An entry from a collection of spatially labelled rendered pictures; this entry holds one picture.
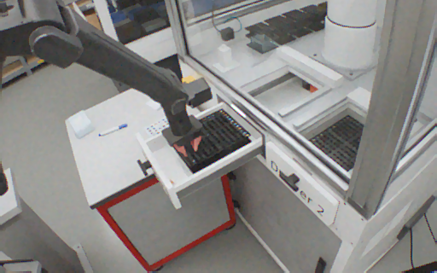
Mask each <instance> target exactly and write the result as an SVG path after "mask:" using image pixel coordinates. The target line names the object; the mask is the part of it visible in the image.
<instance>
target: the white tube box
mask: <svg viewBox="0 0 437 273"><path fill-rule="evenodd" d="M160 121H162V122H163V125H160ZM157 123H158V124H159V127H156V125H155V124H157ZM169 126H170V125H169V124H168V121H167V119H166V116H165V117H164V118H162V119H159V120H157V121H156V122H154V123H153V124H151V125H150V126H148V127H146V128H144V131H145V133H146V136H147V137H148V138H150V137H152V133H153V132H154V133H155V135H157V134H159V133H161V131H160V128H163V129H165V128H167V127H169Z"/></svg>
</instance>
